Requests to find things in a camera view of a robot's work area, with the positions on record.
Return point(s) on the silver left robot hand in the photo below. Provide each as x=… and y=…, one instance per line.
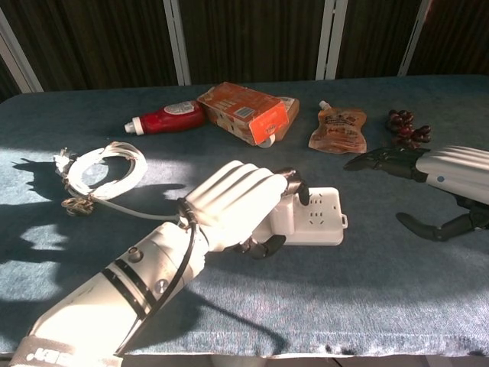
x=237, y=195

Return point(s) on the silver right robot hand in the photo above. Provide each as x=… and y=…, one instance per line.
x=454, y=168

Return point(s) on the white plug adapter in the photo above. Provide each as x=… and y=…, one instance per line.
x=284, y=216

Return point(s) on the white power strip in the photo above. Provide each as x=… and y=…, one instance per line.
x=321, y=218

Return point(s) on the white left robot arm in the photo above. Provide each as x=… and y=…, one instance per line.
x=114, y=290

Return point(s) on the dark red grape bunch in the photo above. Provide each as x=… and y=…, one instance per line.
x=407, y=128

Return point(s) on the orange carton box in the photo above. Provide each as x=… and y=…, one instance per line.
x=237, y=107

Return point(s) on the red ketchup bottle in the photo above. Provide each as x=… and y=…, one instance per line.
x=172, y=118

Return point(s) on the brown spouted sauce pouch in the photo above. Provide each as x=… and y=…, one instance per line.
x=338, y=130

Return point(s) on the blue table cloth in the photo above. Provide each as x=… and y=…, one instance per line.
x=344, y=298

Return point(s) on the brown twine tie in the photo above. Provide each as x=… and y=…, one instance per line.
x=78, y=206

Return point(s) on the white frame post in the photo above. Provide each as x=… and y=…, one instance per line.
x=414, y=38
x=177, y=42
x=15, y=49
x=330, y=38

